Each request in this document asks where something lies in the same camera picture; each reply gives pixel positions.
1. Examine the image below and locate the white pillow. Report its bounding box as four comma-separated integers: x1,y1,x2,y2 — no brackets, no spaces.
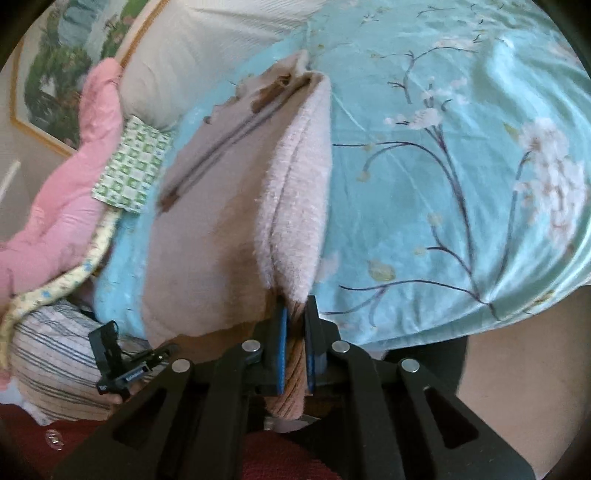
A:
113,0,326,136

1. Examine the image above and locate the white striped cloth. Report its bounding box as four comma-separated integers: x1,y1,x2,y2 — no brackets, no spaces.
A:
8,302,160,424

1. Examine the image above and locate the green checked cloth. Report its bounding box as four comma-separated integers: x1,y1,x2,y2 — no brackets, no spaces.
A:
91,115,175,216

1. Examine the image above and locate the dark red cloth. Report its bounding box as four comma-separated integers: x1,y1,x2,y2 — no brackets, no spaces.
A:
0,401,345,480

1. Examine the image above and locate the framed landscape painting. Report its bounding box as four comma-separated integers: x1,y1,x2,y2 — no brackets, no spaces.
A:
9,0,171,158

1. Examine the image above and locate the pink quilted blanket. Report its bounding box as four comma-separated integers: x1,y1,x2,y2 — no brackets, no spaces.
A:
0,58,136,389

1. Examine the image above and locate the yellow floral fabric strip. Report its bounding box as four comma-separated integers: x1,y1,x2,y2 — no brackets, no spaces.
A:
0,210,124,370

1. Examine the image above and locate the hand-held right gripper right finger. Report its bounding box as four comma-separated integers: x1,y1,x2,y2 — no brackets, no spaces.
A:
304,294,537,480

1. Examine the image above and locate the teal floral bed sheet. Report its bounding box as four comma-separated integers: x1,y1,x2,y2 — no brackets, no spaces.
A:
92,0,591,348

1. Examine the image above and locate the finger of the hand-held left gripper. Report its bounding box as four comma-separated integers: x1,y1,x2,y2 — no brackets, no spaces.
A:
89,320,124,393
97,344,180,401

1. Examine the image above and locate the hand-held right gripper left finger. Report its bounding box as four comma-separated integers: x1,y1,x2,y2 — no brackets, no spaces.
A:
51,296,290,480

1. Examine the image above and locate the pink fuzzy zip-up garment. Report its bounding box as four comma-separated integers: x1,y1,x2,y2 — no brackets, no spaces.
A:
142,50,334,422

